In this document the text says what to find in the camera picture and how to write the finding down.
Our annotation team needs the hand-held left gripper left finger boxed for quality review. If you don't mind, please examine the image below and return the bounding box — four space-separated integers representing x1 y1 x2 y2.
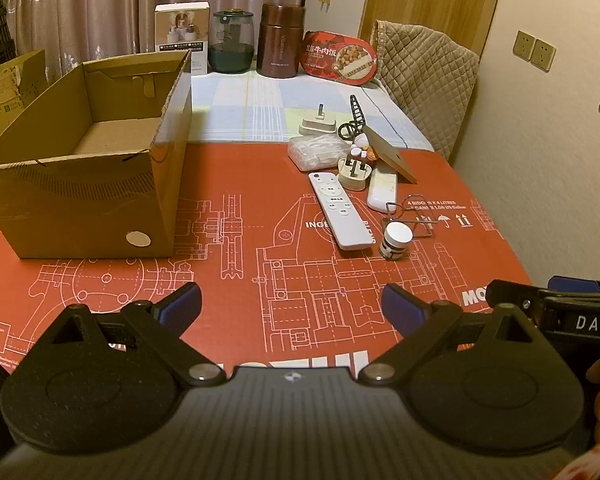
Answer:
40 281 227 387

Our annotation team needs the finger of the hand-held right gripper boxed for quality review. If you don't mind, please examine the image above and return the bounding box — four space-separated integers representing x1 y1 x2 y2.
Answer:
485 279 548 322
547 275 600 302

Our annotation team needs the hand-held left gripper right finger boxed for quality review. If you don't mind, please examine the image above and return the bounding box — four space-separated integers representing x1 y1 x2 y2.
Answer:
358 282 548 387

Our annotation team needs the white remote with buttons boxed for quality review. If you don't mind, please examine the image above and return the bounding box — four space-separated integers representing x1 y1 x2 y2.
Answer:
308 171 373 250

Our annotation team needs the brown cardboard box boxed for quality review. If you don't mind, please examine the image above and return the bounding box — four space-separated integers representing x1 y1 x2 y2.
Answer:
0 50 193 261

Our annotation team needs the beige three-pin plug adapter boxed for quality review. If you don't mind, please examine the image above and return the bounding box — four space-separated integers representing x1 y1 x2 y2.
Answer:
337 155 370 192

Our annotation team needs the gold card box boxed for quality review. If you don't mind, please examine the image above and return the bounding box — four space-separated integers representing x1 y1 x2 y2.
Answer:
362 127 417 184

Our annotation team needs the red white toy figurine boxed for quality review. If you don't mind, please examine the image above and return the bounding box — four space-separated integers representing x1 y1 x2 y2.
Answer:
350 135 376 163

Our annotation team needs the clear plastic floss pick box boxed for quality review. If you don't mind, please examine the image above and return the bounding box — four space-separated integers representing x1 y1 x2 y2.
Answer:
287 135 351 171

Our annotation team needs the white charger adapter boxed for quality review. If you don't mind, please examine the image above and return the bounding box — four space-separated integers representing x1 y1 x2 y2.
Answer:
300 103 337 137

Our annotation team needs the small white jar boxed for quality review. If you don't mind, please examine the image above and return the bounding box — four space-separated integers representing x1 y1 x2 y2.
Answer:
378 221 414 261

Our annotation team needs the plain white remote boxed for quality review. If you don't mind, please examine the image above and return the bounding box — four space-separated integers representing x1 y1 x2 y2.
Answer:
366 166 398 213

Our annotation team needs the red printed table mat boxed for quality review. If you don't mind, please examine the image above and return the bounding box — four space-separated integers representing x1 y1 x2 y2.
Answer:
0 140 600 480

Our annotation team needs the pale checked tablecloth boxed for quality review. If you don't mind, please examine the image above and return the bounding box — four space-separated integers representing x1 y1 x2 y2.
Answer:
187 67 438 153

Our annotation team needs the chair with quilted cover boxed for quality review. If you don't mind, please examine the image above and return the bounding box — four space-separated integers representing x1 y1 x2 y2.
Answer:
370 20 481 161

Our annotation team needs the green glass jar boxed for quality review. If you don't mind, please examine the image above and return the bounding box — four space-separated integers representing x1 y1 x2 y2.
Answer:
207 8 256 73

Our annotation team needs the brown cardboard carton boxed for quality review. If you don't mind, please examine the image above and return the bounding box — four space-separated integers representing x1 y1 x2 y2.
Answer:
0 77 26 158
0 49 48 108

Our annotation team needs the red oval food container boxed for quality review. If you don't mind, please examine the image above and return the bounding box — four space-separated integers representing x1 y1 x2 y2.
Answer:
300 30 378 85

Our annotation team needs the brown thermos flask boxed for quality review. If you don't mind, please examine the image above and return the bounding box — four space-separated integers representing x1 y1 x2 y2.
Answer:
256 3 305 79

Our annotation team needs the white product box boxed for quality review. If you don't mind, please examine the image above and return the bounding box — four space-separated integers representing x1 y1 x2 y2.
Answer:
155 2 212 77

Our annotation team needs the pink patterned curtain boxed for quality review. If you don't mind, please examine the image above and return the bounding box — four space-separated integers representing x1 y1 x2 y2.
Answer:
0 0 311 58

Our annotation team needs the metal wire rack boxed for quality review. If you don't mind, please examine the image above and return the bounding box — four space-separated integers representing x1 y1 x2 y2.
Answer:
382 194 436 238

